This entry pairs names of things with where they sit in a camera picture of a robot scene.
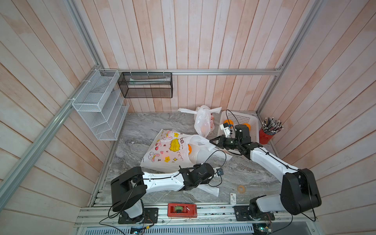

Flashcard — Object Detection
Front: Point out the black wire mesh basket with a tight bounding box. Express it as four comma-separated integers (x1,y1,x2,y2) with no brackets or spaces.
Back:
117,71,173,99

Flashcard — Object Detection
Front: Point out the white wire mesh shelf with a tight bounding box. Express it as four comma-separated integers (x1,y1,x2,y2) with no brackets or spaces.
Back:
72,69,129,141

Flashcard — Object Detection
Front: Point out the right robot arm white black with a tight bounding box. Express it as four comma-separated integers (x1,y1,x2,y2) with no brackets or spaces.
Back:
210,122,322,220

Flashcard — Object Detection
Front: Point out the red metal pencil bucket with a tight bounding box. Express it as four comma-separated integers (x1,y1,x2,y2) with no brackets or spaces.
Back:
259,129,273,145

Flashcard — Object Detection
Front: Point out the white plastic perforated basket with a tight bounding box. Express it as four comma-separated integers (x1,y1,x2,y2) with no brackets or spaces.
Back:
219,111,259,143

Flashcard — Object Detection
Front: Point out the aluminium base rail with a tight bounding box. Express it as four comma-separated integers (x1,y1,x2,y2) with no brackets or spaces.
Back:
73,203,323,235

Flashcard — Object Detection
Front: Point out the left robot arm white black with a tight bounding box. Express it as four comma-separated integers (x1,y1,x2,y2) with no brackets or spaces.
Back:
111,163,223,219

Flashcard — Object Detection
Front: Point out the red tape dispenser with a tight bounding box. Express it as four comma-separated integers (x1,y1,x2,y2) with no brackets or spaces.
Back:
167,203,197,218

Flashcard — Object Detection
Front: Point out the white printed plastic bag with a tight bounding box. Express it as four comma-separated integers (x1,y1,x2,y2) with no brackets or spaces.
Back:
178,105,222,138

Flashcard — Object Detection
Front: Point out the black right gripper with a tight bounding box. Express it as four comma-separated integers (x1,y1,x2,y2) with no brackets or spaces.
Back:
210,136,241,151

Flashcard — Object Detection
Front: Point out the small white card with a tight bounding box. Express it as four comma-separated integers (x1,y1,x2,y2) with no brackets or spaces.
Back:
230,193,237,205

